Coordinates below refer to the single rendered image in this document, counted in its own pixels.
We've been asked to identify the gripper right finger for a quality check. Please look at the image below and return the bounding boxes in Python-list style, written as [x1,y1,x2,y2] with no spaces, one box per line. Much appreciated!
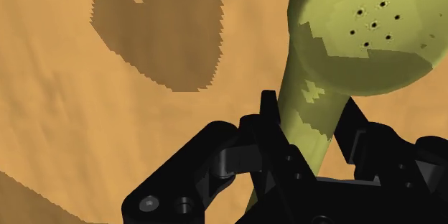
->
[332,96,448,203]

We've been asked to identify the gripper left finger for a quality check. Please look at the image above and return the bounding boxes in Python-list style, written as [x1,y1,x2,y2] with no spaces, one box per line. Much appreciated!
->
[121,90,317,224]

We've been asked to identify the yellow-green perforated skimmer spoon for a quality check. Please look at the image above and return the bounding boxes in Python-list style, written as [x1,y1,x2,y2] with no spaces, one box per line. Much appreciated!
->
[245,0,448,214]

